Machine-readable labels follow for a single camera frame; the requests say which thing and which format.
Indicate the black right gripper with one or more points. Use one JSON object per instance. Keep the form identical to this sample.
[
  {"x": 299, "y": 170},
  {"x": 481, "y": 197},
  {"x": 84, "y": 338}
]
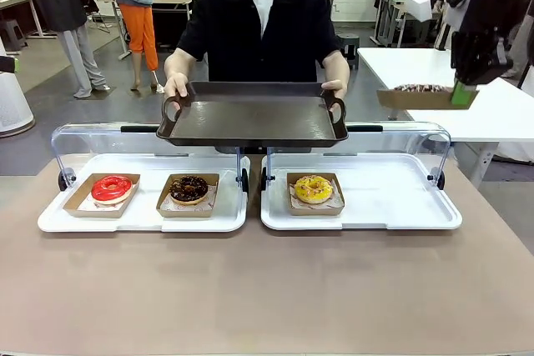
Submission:
[{"x": 492, "y": 6}]

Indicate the chocolate donut rainbow sprinkles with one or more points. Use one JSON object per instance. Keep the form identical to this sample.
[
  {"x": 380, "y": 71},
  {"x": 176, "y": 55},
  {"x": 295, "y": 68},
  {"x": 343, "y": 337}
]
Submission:
[{"x": 421, "y": 88}]

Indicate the brown cardboard donut box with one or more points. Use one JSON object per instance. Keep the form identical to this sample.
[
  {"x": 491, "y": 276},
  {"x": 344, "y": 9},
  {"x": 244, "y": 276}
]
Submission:
[
  {"x": 315, "y": 211},
  {"x": 183, "y": 212},
  {"x": 417, "y": 99}
]

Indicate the dark chocolate glazed donut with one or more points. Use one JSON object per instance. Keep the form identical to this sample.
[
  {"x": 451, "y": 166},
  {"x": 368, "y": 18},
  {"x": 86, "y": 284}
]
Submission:
[{"x": 188, "y": 189}]

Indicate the dark brown serving tray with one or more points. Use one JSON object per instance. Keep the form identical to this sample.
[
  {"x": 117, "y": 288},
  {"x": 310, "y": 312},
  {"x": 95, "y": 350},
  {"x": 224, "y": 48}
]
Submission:
[{"x": 250, "y": 114}]

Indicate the person in orange trousers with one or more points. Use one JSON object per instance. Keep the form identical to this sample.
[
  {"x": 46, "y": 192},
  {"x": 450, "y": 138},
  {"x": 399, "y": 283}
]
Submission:
[{"x": 139, "y": 31}]

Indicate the red glazed donut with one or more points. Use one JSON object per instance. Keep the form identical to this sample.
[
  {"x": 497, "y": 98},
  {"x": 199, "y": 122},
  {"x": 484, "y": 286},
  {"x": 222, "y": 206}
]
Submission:
[{"x": 112, "y": 189}]

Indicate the red donut in cardboard tray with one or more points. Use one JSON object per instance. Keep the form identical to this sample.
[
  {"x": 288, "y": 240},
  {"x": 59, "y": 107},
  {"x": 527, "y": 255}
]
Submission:
[{"x": 83, "y": 208}]

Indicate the yellow sprinkled donut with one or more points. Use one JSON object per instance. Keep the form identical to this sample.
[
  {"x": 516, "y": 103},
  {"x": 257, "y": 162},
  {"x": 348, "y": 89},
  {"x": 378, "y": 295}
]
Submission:
[{"x": 313, "y": 190}]

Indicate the person in black shirt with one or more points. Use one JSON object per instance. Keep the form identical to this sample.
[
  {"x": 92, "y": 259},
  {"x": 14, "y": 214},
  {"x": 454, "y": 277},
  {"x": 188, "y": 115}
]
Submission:
[{"x": 258, "y": 31}]

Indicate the person's left hand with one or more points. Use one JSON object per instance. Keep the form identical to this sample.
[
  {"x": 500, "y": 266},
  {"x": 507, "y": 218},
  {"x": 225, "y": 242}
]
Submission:
[{"x": 336, "y": 87}]

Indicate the person's right hand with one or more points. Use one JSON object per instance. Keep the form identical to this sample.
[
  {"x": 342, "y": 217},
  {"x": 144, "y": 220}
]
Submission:
[{"x": 176, "y": 83}]

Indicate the grey plastic stool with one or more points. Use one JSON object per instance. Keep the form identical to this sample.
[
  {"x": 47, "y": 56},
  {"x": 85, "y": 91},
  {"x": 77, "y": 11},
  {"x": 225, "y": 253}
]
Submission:
[{"x": 12, "y": 35}]

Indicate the white perforated air purifier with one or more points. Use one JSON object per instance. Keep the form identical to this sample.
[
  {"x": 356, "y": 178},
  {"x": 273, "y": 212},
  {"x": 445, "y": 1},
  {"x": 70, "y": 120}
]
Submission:
[{"x": 14, "y": 101}]

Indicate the white table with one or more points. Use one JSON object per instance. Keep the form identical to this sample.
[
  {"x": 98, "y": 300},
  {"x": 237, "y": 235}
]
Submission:
[{"x": 492, "y": 118}]

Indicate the grey background work table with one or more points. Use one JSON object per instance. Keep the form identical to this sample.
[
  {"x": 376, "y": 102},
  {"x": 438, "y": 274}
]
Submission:
[{"x": 396, "y": 10}]

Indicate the clear plastic display cover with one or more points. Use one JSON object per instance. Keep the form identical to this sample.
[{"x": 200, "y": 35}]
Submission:
[
  {"x": 400, "y": 143},
  {"x": 100, "y": 143}
]

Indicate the dark plastic stool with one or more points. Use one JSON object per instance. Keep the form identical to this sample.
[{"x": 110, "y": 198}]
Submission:
[{"x": 349, "y": 49}]

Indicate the printed white paper liner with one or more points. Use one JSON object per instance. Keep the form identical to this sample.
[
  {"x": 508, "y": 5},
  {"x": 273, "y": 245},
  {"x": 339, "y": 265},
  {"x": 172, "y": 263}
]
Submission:
[
  {"x": 210, "y": 199},
  {"x": 89, "y": 204},
  {"x": 336, "y": 202}
]

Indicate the white plastic display tray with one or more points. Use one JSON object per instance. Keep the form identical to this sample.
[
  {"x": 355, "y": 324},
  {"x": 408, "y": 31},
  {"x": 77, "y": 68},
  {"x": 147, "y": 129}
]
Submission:
[
  {"x": 142, "y": 218},
  {"x": 375, "y": 210}
]

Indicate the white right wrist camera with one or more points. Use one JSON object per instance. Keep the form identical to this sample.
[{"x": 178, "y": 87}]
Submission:
[{"x": 419, "y": 6}]

